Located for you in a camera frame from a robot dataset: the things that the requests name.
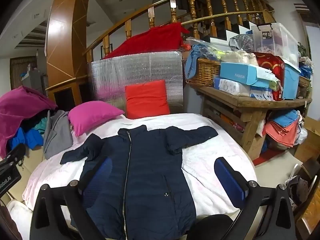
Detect grey coat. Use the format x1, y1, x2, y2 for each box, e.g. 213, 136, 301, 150
44, 110, 73, 160

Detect teal garment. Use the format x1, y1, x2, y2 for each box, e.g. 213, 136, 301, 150
34, 119, 48, 133

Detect red cloth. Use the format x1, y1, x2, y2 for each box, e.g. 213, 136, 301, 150
104, 22, 190, 59

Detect patterned tissue pack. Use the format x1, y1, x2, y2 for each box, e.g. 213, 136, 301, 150
214, 78, 252, 97

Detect wooden stair railing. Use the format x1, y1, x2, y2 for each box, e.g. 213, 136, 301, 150
46, 0, 275, 90

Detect beige cloth bundle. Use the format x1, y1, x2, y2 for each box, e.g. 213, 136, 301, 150
221, 51, 258, 65

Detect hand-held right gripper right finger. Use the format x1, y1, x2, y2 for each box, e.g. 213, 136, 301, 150
214, 157, 298, 240

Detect small wicker basket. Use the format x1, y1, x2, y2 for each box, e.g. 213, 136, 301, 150
299, 76, 312, 88

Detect large wicker basket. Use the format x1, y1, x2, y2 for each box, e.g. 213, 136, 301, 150
186, 58, 221, 87

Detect white blue paper box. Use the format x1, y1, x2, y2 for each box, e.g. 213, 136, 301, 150
250, 70, 280, 98

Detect clear plastic storage box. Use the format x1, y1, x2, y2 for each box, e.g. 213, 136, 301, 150
251, 23, 299, 60

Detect wooden cabinet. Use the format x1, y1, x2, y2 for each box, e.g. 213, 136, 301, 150
46, 0, 93, 80

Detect light blue cloth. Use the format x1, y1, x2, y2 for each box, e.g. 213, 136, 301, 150
184, 45, 213, 78

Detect blue plastic bin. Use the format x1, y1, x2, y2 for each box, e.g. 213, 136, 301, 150
282, 61, 301, 100

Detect red gift box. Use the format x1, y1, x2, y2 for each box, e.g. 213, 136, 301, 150
250, 52, 285, 101

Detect red pillow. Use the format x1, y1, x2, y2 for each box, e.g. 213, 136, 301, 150
124, 79, 171, 119

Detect grey cabinet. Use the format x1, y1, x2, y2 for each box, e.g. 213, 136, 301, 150
21, 67, 48, 90

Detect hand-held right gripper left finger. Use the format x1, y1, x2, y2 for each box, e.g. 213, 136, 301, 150
30, 157, 113, 240

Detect navy puffer jacket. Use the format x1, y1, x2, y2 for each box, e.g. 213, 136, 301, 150
60, 125, 218, 240

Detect wooden table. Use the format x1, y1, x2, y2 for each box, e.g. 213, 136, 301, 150
187, 81, 313, 160

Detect blue garment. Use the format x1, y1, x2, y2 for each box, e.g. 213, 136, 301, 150
10, 127, 44, 150

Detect brown cardboard box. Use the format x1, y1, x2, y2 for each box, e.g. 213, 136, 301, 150
294, 116, 320, 164

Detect magenta garment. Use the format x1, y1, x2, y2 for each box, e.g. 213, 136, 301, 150
0, 85, 58, 158

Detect white pink blanket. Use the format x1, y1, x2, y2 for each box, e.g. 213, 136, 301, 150
22, 114, 258, 220

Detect cream leather sofa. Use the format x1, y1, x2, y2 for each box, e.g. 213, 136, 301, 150
0, 147, 48, 205

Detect stack of folded cloths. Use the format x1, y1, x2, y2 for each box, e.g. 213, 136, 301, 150
265, 110, 300, 148

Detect silver foil insulation panel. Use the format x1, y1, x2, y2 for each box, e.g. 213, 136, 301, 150
87, 50, 184, 114

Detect pink pillow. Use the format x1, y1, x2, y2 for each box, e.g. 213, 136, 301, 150
68, 101, 125, 137

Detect clear plastic bag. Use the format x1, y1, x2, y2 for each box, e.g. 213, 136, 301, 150
229, 34, 255, 53

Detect black garment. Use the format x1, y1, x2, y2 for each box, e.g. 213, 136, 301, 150
21, 110, 48, 130

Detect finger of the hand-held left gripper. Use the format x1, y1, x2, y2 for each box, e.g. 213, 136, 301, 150
0, 144, 27, 166

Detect blue cardboard box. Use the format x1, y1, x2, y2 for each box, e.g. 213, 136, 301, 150
220, 62, 259, 83

